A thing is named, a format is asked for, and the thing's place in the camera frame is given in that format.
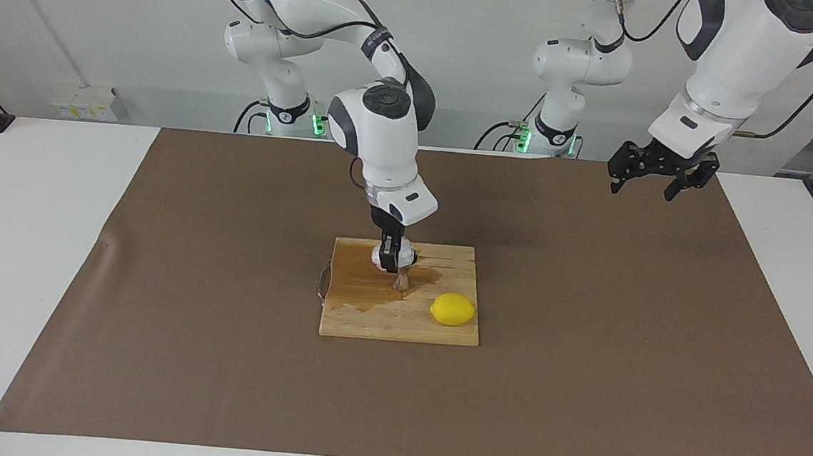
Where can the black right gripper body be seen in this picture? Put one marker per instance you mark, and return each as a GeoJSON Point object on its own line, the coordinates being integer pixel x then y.
{"type": "Point", "coordinates": [391, 228]}

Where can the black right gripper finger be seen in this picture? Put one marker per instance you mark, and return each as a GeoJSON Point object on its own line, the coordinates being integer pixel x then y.
{"type": "Point", "coordinates": [389, 255]}

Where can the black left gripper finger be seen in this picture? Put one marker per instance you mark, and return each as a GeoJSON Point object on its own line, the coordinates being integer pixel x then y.
{"type": "Point", "coordinates": [699, 171]}
{"type": "Point", "coordinates": [626, 161]}

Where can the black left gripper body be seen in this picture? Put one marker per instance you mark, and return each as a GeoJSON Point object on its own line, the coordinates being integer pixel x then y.
{"type": "Point", "coordinates": [668, 155]}

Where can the clear plastic cup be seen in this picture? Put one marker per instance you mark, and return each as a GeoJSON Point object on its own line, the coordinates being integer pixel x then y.
{"type": "Point", "coordinates": [407, 253]}

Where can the steel cocktail jigger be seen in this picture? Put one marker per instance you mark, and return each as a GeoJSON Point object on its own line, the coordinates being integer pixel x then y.
{"type": "Point", "coordinates": [400, 282]}

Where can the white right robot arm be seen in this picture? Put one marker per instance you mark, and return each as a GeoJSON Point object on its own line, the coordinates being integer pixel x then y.
{"type": "Point", "coordinates": [384, 133]}

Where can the wooden cutting board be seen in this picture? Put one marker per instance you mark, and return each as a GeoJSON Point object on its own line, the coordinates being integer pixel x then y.
{"type": "Point", "coordinates": [400, 320]}

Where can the yellow lemon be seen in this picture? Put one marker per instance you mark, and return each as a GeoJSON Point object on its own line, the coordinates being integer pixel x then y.
{"type": "Point", "coordinates": [453, 310]}

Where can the brown paper table mat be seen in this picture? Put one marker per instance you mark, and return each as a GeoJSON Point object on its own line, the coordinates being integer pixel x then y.
{"type": "Point", "coordinates": [224, 373]}

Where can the white wall power outlet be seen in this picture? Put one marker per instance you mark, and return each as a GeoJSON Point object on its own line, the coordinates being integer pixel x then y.
{"type": "Point", "coordinates": [82, 102]}

